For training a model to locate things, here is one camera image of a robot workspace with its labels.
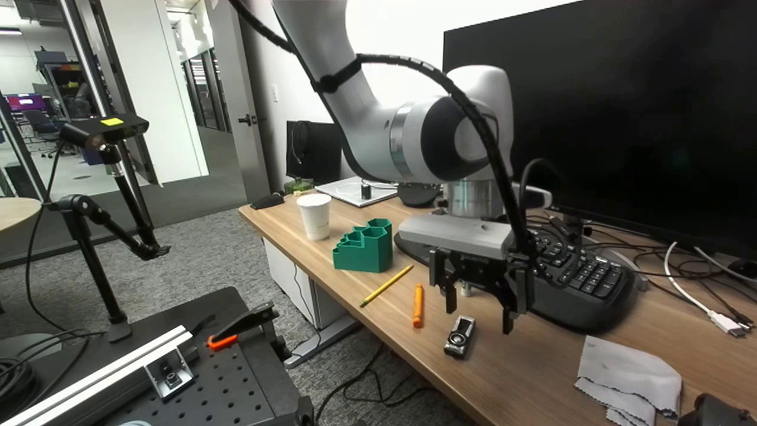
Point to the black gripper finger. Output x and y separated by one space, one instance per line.
453 294
510 309

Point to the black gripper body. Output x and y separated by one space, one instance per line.
497 272

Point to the black and silver object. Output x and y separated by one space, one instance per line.
459 337

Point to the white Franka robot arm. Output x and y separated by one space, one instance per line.
370 119

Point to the orange marker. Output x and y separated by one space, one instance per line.
417 305

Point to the yellow pencil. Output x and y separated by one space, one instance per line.
387 285

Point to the black computer keyboard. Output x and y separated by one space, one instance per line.
585 285

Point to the green plastic desk organizer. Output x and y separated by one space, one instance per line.
365 252

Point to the small black dongle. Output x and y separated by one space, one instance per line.
365 189

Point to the crumpled white paper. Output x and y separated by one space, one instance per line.
628 375

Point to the silver laptop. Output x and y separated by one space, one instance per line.
347 193

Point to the white paper cup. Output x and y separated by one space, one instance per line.
316 215

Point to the small black monitor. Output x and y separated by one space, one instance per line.
314 150

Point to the large black monitor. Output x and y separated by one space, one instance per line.
629 119

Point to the small black device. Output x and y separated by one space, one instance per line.
269 200

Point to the black perforated breadboard table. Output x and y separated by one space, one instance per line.
228 386

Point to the grey door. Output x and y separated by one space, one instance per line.
238 103

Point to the round wooden table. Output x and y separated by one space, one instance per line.
16 212

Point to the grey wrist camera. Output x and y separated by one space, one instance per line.
463 234

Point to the black camera tripod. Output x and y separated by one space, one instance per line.
92 261

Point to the aluminium extrusion rail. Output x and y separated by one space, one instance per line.
95 375

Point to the black stereo camera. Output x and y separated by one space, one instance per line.
102 130

